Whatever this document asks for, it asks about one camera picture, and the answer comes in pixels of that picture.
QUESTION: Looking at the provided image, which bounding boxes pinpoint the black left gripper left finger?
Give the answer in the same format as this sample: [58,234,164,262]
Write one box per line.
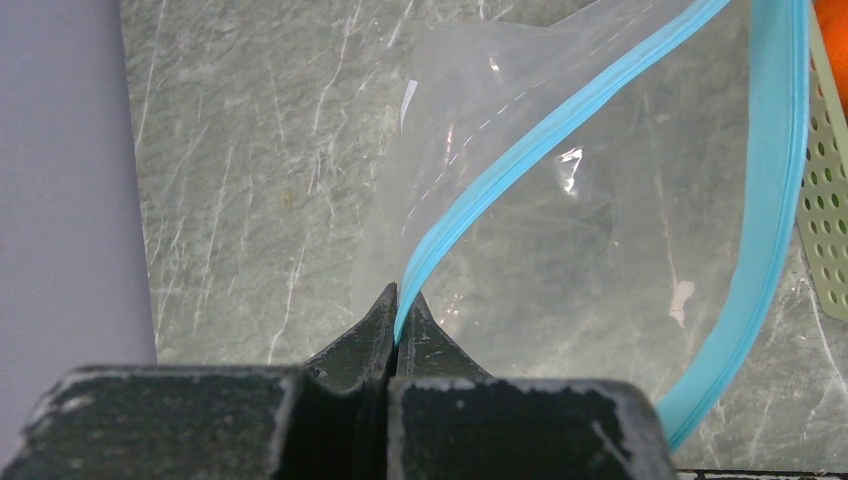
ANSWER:
[1,284,397,479]

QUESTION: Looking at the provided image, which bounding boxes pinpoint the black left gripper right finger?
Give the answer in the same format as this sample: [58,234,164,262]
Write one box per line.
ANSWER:
[387,297,677,479]

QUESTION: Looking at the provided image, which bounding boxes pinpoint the clear zip top bag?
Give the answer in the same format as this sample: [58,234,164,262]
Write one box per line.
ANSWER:
[351,1,812,448]

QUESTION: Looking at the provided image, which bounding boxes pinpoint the pale green perforated basket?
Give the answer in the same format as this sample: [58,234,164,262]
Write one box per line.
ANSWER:
[797,6,847,321]

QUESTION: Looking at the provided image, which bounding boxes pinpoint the orange fruit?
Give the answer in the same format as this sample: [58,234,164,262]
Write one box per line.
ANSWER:
[814,0,847,112]

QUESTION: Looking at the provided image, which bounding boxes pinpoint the black mounting rail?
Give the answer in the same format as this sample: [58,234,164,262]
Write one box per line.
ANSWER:
[677,469,847,480]

